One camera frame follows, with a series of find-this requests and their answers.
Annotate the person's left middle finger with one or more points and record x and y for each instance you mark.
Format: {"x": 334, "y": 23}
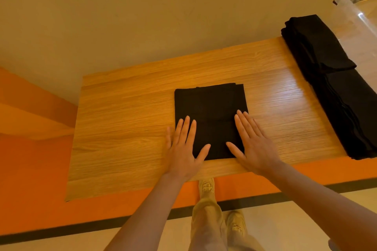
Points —
{"x": 184, "y": 130}

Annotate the person's right hand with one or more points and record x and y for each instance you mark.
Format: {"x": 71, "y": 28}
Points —
{"x": 256, "y": 150}

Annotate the person's left beige shoe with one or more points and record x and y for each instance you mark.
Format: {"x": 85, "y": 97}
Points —
{"x": 207, "y": 186}

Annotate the beige trousers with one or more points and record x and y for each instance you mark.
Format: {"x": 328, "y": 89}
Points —
{"x": 207, "y": 227}

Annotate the person's beige shoe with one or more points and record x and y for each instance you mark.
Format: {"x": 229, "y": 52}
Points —
{"x": 235, "y": 223}
{"x": 207, "y": 186}

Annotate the person's right thumb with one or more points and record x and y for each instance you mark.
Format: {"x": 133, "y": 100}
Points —
{"x": 234, "y": 150}

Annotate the person's right middle finger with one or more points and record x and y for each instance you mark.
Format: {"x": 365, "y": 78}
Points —
{"x": 246, "y": 124}

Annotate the person's left forearm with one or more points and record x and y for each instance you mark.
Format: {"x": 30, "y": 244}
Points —
{"x": 147, "y": 215}

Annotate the person's right forearm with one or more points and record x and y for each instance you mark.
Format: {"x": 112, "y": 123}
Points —
{"x": 321, "y": 200}

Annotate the person's right beige shoe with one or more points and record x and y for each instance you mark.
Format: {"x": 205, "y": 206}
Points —
{"x": 235, "y": 223}

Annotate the black cloth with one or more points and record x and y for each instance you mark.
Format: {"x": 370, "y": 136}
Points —
{"x": 210, "y": 103}

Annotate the person's left hand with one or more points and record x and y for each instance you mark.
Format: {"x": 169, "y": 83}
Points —
{"x": 180, "y": 156}

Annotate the pile of black cloths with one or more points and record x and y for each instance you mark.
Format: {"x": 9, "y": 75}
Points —
{"x": 315, "y": 45}
{"x": 350, "y": 109}

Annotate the person's left thumb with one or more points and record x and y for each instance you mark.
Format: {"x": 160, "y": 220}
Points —
{"x": 203, "y": 151}

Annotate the clear plastic storage box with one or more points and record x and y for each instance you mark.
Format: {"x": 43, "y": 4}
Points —
{"x": 358, "y": 33}

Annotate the person's right little finger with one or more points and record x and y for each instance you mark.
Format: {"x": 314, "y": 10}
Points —
{"x": 259, "y": 130}

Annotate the person's left little finger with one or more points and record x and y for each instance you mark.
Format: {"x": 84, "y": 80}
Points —
{"x": 168, "y": 137}

